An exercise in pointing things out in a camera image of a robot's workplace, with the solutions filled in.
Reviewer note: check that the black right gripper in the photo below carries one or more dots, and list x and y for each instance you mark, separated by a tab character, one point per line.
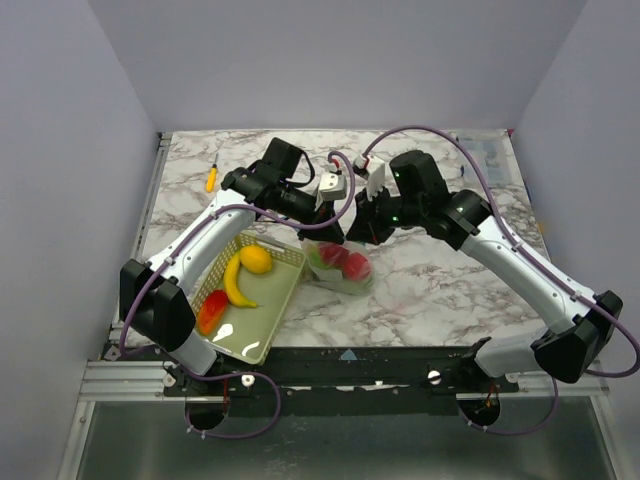
369	218

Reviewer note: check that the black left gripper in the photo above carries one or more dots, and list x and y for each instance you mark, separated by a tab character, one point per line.
329	233

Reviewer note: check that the red pomegranate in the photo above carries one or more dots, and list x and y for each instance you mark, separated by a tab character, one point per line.
357	267

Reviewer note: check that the clear zip top bag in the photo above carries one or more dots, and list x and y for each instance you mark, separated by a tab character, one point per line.
333	278

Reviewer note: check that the red apple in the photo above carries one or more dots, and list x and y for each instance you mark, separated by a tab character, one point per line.
333	255

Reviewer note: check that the green starfruit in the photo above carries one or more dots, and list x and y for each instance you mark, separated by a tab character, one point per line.
315	259

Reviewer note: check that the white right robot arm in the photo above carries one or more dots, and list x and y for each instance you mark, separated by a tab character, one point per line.
410	192

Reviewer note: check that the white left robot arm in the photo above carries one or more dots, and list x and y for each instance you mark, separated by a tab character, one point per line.
153	294

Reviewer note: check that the yellow banana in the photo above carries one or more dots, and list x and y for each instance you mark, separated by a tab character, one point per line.
230	284

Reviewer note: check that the green perforated plastic basket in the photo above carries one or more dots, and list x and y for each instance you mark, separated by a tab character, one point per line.
246	334

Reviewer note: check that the red orange mango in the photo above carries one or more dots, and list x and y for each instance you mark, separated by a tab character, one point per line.
211	311

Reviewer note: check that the clear plastic screw box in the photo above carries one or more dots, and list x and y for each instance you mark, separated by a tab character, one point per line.
487	149

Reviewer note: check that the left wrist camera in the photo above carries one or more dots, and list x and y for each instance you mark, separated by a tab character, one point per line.
331	187

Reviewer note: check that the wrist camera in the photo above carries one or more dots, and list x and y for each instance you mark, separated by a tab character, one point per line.
372	170
331	187

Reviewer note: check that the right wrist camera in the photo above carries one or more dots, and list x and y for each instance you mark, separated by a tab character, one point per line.
372	170

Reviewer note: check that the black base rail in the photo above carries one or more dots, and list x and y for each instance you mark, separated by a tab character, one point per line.
341	381

